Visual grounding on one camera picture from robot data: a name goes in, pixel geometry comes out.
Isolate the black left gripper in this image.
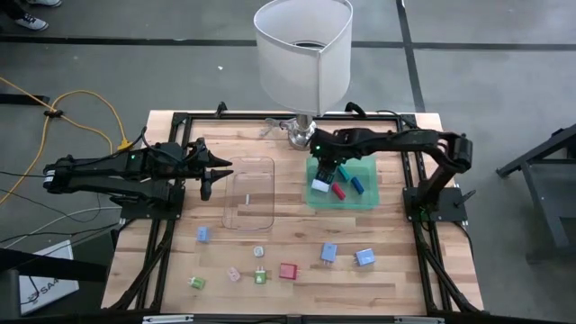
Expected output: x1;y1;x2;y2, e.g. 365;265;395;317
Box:
177;137;235;203

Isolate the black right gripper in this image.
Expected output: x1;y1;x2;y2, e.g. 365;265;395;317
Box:
308;130;348;183

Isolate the red charger block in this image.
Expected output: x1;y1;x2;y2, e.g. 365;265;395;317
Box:
278;262;301;282

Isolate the teal translucent plastic bin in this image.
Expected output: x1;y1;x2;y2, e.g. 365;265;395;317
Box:
305;155;380;211

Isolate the silver metal lamp base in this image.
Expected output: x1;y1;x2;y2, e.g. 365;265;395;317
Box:
281;113;319;151

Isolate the white fabric lamp shade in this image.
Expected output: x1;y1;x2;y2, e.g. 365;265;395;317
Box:
253;0;355;117

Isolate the white box with lettering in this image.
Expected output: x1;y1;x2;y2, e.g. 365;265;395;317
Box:
17;239;81;316

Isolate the black metal stand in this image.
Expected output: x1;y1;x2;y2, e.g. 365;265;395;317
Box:
496;123;576;262

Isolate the clear plastic bin with handles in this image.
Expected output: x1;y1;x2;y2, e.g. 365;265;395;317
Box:
221;156;276;233

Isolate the black aluminium table frame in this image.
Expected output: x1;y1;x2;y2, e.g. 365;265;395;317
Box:
107;110;485;316

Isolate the clear bundled lamp cord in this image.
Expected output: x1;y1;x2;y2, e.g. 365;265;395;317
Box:
259;117;293;139

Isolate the yellow extension cable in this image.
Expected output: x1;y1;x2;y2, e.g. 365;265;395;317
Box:
0;76;135;208

